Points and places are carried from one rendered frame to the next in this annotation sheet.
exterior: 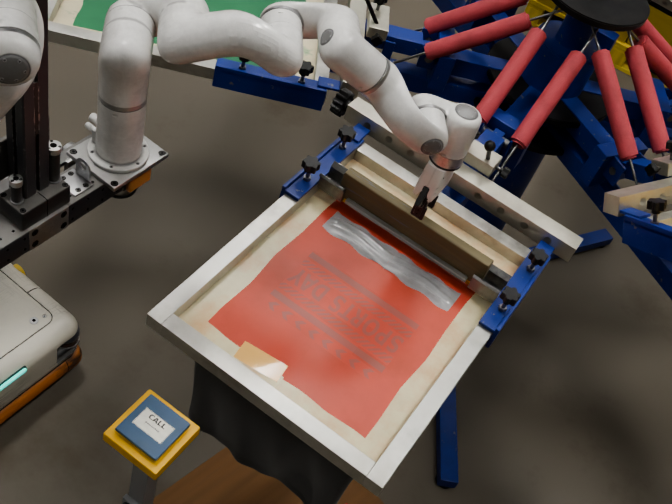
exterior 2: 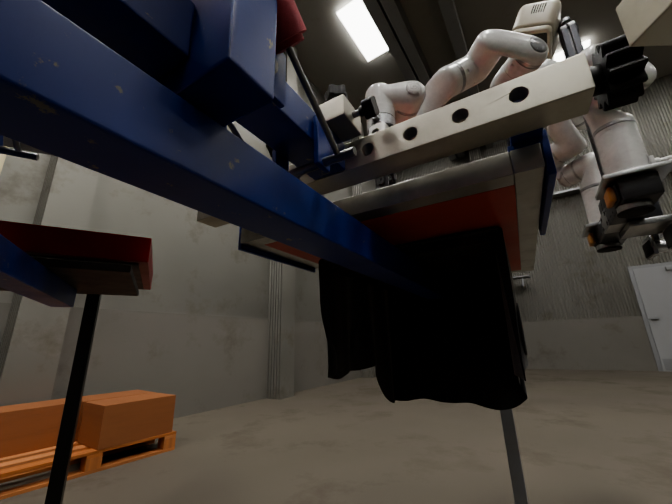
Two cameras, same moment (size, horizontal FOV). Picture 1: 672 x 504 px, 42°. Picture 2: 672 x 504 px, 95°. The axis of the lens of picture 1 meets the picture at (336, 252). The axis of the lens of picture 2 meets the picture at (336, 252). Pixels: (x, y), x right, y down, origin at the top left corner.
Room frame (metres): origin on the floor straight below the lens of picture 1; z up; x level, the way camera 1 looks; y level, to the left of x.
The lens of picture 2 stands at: (2.19, -0.14, 0.73)
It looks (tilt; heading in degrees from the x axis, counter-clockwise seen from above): 16 degrees up; 192
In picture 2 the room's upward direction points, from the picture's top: 2 degrees counter-clockwise
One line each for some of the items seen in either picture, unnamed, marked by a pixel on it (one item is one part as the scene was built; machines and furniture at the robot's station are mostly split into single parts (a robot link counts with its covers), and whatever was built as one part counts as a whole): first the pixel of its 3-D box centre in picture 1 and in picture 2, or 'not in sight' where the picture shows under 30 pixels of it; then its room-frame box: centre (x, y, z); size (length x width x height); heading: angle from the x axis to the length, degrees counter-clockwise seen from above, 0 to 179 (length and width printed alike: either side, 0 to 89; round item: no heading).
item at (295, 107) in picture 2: (478, 155); (297, 133); (1.84, -0.26, 1.02); 0.17 x 0.06 x 0.05; 162
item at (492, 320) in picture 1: (512, 295); (288, 249); (1.44, -0.42, 0.98); 0.30 x 0.05 x 0.07; 162
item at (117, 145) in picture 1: (115, 121); (629, 153); (1.28, 0.51, 1.21); 0.16 x 0.13 x 0.15; 69
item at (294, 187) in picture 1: (322, 170); (529, 196); (1.62, 0.10, 0.98); 0.30 x 0.05 x 0.07; 162
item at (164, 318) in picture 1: (362, 288); (416, 253); (1.30, -0.09, 0.97); 0.79 x 0.58 x 0.04; 162
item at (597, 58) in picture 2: (346, 105); (601, 78); (1.84, 0.11, 1.02); 0.07 x 0.06 x 0.07; 162
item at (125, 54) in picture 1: (125, 60); (609, 106); (1.29, 0.50, 1.37); 0.13 x 0.10 x 0.16; 19
